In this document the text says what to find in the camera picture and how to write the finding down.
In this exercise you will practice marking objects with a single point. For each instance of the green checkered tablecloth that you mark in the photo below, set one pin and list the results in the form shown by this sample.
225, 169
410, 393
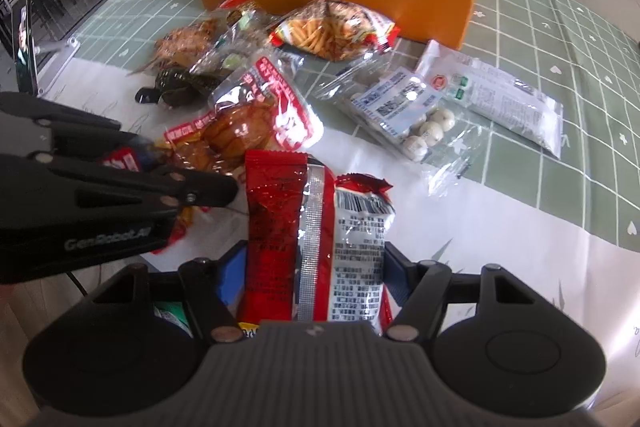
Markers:
575, 32

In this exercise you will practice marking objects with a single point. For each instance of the red and silver snack packet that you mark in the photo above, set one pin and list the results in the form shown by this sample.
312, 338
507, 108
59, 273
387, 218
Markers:
275, 232

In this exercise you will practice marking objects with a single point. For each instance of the brown snack pack red label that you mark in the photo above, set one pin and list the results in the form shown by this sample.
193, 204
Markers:
280, 107

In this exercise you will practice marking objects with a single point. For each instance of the white grainy packet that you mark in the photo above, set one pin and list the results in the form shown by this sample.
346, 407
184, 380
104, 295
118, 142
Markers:
505, 97

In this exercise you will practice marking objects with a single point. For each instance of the clear packet red edge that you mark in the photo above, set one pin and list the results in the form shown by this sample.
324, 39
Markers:
242, 2

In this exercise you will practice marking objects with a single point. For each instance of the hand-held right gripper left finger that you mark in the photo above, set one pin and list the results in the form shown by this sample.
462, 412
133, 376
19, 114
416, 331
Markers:
232, 274

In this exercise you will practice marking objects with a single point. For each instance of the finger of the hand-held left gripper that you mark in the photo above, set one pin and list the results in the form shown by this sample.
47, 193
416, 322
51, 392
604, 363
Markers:
60, 127
165, 189

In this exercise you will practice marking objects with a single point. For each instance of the green printed clear packet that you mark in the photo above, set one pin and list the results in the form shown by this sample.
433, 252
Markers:
172, 317

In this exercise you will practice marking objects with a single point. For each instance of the dark green wrapped snack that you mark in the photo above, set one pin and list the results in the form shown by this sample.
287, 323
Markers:
180, 89

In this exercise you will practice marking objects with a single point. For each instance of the small red label packet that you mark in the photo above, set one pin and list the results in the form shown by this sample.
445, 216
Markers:
122, 161

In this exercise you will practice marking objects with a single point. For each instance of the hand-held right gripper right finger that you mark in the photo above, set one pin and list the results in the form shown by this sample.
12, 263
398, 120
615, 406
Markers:
400, 279

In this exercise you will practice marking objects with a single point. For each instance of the orange-brown meat snack packet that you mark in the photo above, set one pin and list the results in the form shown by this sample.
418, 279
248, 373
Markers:
195, 154

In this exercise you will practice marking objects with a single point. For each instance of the clear packet of white balls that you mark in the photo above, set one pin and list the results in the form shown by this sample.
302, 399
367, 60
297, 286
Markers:
430, 129

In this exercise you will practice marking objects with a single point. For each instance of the silver tablet stand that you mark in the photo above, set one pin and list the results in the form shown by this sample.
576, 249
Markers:
57, 57

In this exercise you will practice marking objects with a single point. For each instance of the fries snack bag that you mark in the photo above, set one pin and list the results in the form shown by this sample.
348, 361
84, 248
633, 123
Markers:
325, 32

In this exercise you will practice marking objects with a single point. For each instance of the brown dried snack packet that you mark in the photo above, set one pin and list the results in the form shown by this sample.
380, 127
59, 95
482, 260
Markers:
185, 42

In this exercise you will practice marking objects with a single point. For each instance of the clear packet green pieces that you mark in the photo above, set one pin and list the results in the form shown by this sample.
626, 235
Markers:
235, 52

